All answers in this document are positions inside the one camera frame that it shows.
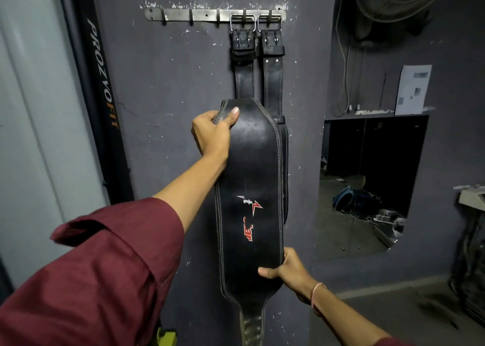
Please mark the person's right hand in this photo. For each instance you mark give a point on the person's right hand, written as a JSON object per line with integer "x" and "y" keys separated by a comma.
{"x": 292, "y": 273}

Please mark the person's left hand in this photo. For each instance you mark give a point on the person's left hand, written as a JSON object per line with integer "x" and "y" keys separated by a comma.
{"x": 212, "y": 137}

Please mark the person's left thumb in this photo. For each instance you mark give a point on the person's left thumb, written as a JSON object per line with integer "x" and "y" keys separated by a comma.
{"x": 228, "y": 117}

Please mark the person's right thumb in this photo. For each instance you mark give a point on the person's right thumb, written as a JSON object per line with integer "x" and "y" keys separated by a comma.
{"x": 269, "y": 272}

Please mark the black leather belt red logo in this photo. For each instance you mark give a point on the black leather belt red logo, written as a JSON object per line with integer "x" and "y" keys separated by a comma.
{"x": 250, "y": 175}

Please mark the person's right forearm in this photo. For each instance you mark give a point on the person's right forearm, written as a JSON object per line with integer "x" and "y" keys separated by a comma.
{"x": 341, "y": 321}

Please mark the person's left forearm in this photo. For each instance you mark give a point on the person's left forearm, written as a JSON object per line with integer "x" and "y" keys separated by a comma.
{"x": 189, "y": 190}

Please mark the pink wristband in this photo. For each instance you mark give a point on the pink wristband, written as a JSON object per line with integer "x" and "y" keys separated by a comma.
{"x": 315, "y": 294}

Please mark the plain black leather belt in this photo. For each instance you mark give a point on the plain black leather belt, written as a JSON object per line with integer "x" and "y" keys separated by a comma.
{"x": 273, "y": 76}

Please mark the blue bag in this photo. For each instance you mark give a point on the blue bag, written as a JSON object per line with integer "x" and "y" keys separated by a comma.
{"x": 345, "y": 198}

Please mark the yellow-green object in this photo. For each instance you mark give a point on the yellow-green object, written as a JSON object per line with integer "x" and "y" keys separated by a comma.
{"x": 166, "y": 337}

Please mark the white power strip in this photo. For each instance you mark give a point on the white power strip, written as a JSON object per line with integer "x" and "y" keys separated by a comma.
{"x": 383, "y": 218}

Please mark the maroon shirt sleeve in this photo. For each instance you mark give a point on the maroon shirt sleeve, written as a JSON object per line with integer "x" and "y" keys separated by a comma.
{"x": 94, "y": 281}

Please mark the white paper sheet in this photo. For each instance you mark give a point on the white paper sheet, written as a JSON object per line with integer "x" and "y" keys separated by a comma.
{"x": 413, "y": 90}

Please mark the black machine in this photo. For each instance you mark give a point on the black machine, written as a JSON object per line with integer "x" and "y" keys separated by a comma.
{"x": 471, "y": 266}

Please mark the white box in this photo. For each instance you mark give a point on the white box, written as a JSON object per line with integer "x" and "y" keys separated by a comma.
{"x": 473, "y": 198}

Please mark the metal wall hook rack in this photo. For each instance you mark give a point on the metal wall hook rack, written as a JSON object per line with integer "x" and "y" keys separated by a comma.
{"x": 189, "y": 15}

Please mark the black printed upright post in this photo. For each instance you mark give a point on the black printed upright post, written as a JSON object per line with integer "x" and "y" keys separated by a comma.
{"x": 99, "y": 92}

